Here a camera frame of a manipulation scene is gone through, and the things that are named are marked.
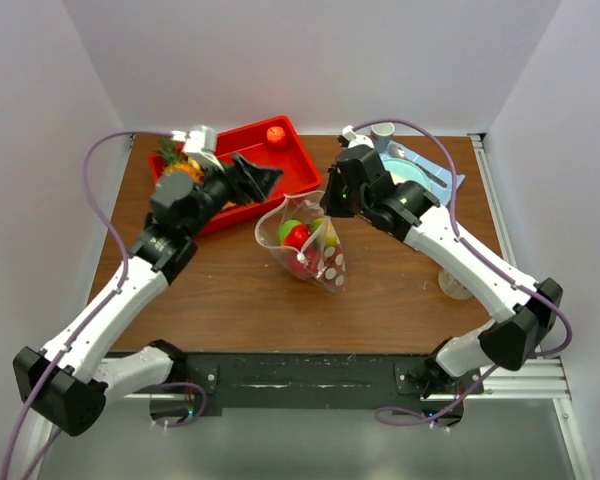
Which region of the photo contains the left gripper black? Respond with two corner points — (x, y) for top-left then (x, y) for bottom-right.
(184, 151), (281, 236)

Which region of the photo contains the yellow green toy mango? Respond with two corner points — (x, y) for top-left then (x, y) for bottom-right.
(309, 217), (339, 247)

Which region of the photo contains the clear polka dot zip bag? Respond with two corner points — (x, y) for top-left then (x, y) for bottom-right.
(254, 190), (346, 292)

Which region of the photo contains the green custard apple toy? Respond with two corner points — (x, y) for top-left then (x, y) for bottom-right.
(278, 219), (301, 245)

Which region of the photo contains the red orange toy apple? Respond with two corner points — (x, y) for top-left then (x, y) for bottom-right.
(266, 126), (288, 150)

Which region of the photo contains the dark red toy apple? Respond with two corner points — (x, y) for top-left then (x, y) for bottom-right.
(283, 223), (315, 278)

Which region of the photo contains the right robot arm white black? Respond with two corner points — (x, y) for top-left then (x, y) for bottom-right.
(321, 145), (563, 393)

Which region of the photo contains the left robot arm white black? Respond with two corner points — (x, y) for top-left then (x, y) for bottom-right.
(13, 154), (283, 437)

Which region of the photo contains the orange toy ginger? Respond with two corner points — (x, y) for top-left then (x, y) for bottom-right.
(222, 201), (242, 211)

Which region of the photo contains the red plastic tray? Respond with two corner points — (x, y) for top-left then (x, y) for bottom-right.
(144, 116), (321, 238)

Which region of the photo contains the cream and teal plate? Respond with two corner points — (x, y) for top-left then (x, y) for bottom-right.
(382, 157), (431, 190)

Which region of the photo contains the toy pineapple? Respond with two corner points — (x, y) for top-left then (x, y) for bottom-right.
(155, 137), (204, 183)

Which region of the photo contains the steel spoon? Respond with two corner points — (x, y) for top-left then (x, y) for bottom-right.
(388, 143), (448, 188)

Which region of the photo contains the small grey blue cup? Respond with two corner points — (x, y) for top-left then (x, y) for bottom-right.
(370, 122), (395, 152)

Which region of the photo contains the green floral mug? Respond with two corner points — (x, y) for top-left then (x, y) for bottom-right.
(438, 269), (473, 301)

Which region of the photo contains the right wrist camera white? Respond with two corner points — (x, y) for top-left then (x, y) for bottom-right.
(337, 125), (374, 149)

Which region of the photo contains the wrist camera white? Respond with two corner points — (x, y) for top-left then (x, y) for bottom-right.
(182, 125), (220, 166)
(337, 125), (374, 149)

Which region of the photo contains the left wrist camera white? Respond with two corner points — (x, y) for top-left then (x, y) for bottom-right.
(182, 125), (220, 166)

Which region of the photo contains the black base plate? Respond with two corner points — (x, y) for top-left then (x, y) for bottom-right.
(167, 352), (480, 416)

